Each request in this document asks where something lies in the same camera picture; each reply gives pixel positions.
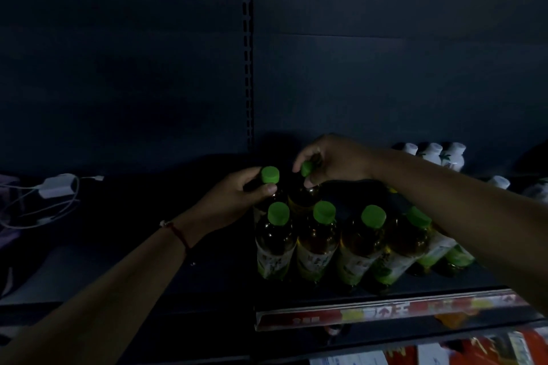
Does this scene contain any beaded wrist bracelet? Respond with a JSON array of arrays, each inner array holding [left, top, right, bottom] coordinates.
[[159, 219, 198, 267]]

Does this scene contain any person's left hand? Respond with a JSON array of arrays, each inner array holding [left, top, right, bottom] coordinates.
[[170, 166, 279, 249]]

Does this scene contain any red plastic snack bag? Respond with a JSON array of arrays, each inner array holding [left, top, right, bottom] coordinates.
[[383, 326, 548, 365]]

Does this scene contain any dark grey metal shelf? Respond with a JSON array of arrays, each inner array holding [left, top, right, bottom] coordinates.
[[0, 0, 548, 365]]

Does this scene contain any person's right hand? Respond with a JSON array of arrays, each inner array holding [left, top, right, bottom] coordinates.
[[292, 133, 384, 189]]

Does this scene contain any yellow trimmed card pack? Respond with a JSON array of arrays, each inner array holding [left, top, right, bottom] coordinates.
[[507, 330, 536, 365]]

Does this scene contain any red shelf price strip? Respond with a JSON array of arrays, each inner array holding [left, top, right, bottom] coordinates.
[[255, 290, 531, 332]]

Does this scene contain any person's left forearm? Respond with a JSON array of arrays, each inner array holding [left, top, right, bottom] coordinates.
[[0, 230, 191, 365]]

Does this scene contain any person's right forearm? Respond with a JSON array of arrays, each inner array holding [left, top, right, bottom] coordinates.
[[372, 148, 548, 314]]

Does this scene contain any white charger with cable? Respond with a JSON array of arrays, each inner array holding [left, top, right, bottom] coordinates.
[[0, 172, 106, 231]]

